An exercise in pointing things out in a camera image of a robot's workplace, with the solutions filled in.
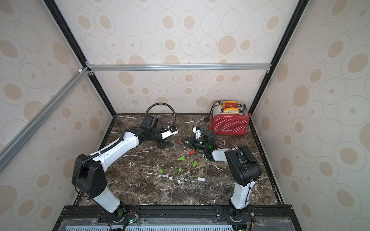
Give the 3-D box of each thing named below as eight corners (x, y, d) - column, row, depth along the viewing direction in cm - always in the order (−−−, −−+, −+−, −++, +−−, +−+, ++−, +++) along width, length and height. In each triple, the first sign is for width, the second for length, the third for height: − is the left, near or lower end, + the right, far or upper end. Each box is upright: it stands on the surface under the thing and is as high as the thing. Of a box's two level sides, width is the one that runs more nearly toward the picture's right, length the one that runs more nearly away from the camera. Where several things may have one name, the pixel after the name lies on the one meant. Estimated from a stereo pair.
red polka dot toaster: (210, 136, 109) (214, 115, 91) (208, 120, 119) (212, 99, 102) (242, 136, 109) (252, 115, 91) (237, 120, 119) (246, 99, 102)
